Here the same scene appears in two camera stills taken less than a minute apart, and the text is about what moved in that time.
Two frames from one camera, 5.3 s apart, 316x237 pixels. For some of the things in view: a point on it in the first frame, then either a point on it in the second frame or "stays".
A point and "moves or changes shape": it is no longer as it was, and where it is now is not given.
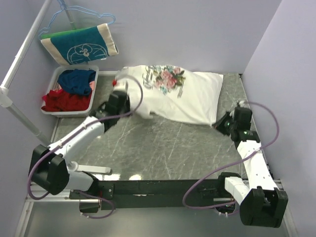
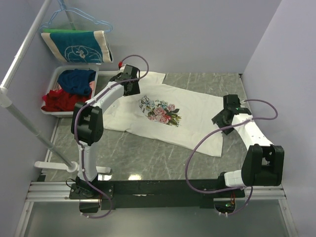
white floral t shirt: (170, 92) moves or changes shape
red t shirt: (59, 100) stays
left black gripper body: (126, 108) -> (135, 89)
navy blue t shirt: (77, 81) stays
